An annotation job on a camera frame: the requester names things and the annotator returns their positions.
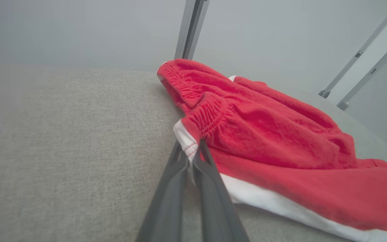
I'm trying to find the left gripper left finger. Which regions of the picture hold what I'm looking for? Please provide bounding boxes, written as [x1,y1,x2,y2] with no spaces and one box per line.
[136,141,189,242]

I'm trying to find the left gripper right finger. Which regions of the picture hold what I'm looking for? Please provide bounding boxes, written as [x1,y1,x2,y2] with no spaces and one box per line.
[193,139,250,242]

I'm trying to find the red basketball shorts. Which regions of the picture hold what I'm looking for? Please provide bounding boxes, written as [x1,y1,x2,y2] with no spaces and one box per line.
[156,59,387,242]

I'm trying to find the grey fabric sofa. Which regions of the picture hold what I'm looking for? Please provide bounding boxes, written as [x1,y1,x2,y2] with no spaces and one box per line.
[0,64,387,242]

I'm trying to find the grey partition post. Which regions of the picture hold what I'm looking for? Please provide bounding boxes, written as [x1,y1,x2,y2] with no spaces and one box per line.
[174,0,210,61]

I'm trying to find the grey metal frame rail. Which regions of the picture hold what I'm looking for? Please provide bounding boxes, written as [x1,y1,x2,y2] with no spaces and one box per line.
[336,29,387,111]
[318,0,387,99]

